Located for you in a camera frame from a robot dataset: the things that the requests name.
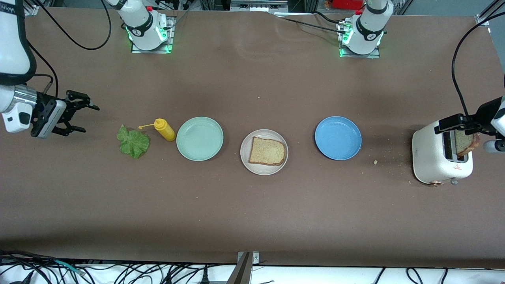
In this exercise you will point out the green lettuce leaf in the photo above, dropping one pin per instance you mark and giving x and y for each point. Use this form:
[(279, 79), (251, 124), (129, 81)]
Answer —
[(133, 142)]

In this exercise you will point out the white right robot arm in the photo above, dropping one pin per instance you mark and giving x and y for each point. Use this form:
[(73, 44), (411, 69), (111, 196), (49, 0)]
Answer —
[(12, 39)]

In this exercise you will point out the red box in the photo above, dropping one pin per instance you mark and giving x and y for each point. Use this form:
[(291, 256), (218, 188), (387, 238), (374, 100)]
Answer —
[(347, 4)]

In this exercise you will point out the beige plate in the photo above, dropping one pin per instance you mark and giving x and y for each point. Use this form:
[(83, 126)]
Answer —
[(244, 152)]

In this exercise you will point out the brown bread slice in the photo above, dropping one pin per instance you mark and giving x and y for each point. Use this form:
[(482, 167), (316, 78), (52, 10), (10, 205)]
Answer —
[(465, 144), (267, 152)]

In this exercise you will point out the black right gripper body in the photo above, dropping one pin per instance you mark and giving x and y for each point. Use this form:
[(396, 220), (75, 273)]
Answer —
[(41, 109)]

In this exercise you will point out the grey metal fixture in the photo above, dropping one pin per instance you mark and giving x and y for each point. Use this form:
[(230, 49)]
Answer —
[(256, 6)]

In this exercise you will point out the aluminium frame rail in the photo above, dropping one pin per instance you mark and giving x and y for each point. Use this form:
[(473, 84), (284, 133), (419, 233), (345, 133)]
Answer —
[(483, 19), (34, 10)]

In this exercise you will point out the black power plug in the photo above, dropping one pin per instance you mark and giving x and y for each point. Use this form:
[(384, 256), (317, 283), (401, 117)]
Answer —
[(204, 276)]

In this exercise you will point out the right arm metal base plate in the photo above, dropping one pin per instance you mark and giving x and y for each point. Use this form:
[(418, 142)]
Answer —
[(171, 43)]

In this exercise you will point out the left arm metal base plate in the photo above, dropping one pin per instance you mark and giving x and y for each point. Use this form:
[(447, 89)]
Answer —
[(375, 55)]

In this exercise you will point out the white two-slot toaster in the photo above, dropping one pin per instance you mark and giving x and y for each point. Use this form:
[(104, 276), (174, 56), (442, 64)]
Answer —
[(428, 157)]

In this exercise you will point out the blue plate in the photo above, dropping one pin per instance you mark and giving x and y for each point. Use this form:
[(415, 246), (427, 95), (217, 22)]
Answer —
[(338, 138)]

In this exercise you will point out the aluminium table bracket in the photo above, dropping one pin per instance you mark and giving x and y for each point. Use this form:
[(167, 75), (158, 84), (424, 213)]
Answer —
[(244, 272)]

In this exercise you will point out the yellow squeeze bottle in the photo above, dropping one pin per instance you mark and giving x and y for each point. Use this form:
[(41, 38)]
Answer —
[(165, 132)]

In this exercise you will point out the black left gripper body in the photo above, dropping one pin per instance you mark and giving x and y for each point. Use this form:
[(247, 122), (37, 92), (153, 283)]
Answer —
[(485, 113)]

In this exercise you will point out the mint green plate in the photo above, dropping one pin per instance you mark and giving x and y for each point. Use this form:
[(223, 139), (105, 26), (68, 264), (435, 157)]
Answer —
[(199, 139)]

